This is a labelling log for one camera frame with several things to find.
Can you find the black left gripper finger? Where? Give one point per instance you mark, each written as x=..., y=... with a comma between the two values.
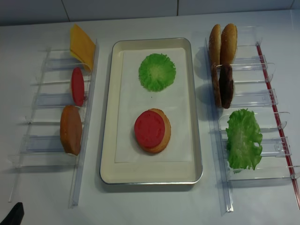
x=15, y=216

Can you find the light brown meat patty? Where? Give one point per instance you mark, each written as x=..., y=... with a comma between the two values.
x=216, y=89

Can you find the red tomato slice in rack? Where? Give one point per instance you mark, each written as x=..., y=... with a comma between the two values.
x=77, y=87

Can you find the red tomato slice on bun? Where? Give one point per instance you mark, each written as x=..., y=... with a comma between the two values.
x=149, y=129

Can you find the yellow cheese slice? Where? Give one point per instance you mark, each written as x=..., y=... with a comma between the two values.
x=82, y=47

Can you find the round flat lettuce leaf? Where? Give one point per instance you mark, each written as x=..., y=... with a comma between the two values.
x=156, y=72

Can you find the ruffled lettuce leaf in rack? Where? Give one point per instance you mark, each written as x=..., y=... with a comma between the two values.
x=244, y=139

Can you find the dark brown meat patty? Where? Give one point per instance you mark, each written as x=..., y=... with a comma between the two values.
x=226, y=85

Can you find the clear acrylic left rack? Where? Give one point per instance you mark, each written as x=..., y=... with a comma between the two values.
x=41, y=148

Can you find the clear acrylic rack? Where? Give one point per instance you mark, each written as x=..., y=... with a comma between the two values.
x=252, y=76
x=41, y=148

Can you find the brown bun slice in rack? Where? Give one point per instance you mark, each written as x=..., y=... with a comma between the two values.
x=71, y=130

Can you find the cream metal tray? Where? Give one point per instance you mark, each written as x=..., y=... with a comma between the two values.
x=111, y=172

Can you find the bottom bun on tray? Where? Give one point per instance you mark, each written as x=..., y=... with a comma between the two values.
x=159, y=148

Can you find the white paper tray liner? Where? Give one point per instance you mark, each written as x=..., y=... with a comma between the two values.
x=173, y=101

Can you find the clear acrylic right rack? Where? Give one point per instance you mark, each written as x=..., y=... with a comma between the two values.
x=252, y=76

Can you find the sesame bun top left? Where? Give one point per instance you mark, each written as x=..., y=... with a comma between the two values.
x=215, y=44

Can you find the sesame bun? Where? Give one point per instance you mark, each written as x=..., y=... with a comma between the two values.
x=215, y=44
x=228, y=44

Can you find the sesame bun top right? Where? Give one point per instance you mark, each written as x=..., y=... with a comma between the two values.
x=228, y=44

